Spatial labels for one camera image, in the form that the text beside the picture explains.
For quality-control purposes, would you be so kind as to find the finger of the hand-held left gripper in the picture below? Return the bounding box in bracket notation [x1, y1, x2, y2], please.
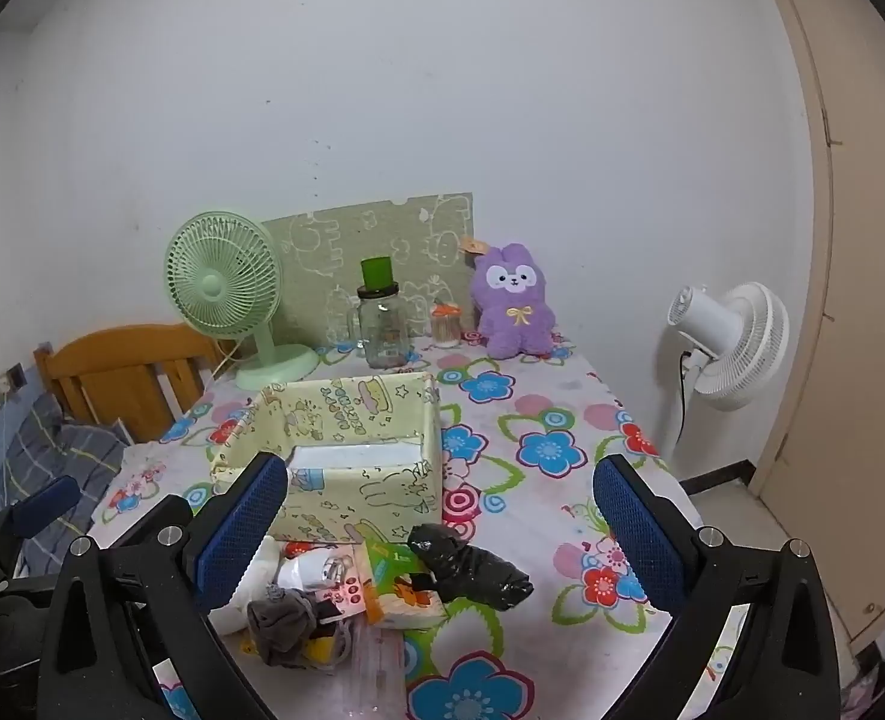
[95, 493, 193, 547]
[0, 474, 83, 545]

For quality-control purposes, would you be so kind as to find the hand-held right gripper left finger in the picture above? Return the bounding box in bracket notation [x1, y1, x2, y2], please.
[37, 452, 289, 720]

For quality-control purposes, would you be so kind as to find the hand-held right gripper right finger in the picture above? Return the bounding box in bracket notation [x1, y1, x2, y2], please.
[592, 454, 841, 720]

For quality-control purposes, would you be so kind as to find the white plastic packet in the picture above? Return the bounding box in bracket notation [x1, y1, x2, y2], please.
[275, 549, 357, 595]

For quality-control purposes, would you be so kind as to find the grey sock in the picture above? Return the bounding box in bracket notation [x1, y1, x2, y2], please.
[245, 585, 319, 667]

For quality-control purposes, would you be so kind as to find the pink printed box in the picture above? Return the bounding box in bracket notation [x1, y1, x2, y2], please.
[332, 574, 373, 618]

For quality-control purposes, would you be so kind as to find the yellow sponge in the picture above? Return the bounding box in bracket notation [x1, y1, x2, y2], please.
[241, 634, 338, 670]

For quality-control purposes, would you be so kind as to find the yellow printed fabric storage box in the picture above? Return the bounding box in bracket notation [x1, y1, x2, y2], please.
[209, 369, 443, 545]

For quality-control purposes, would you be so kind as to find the green orange tissue packet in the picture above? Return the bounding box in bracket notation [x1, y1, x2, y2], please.
[359, 540, 451, 627]

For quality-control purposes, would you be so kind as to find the black plastic bag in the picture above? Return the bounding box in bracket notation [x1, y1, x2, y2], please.
[406, 523, 535, 612]

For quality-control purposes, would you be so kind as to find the clear plastic box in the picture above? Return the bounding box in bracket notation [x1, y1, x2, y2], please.
[348, 626, 415, 720]

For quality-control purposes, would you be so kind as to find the grey plaid pillow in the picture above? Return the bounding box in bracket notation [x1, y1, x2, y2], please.
[3, 390, 128, 563]

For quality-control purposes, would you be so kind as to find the white standing fan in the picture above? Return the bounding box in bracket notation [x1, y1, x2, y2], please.
[656, 281, 790, 466]

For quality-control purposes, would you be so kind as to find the green desk fan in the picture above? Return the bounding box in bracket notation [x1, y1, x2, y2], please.
[163, 208, 319, 391]

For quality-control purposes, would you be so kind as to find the glass jar mug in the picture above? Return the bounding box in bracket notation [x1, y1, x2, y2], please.
[348, 283, 413, 370]

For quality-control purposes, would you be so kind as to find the purple plush bunny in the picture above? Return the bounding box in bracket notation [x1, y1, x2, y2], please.
[458, 235, 559, 359]

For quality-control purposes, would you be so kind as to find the cotton swab jar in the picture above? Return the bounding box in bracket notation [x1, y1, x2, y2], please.
[429, 302, 463, 350]

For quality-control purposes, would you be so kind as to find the green plastic cup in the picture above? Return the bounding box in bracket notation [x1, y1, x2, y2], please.
[359, 256, 396, 293]

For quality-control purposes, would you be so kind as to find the green printed board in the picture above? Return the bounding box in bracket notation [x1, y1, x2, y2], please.
[260, 193, 475, 350]

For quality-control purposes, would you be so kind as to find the beige door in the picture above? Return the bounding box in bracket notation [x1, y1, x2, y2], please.
[749, 0, 885, 646]

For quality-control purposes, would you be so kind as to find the black fan cable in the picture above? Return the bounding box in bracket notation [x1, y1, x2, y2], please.
[677, 347, 697, 445]

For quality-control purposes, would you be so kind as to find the white desk fan cable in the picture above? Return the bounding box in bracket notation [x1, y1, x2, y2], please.
[213, 340, 247, 385]

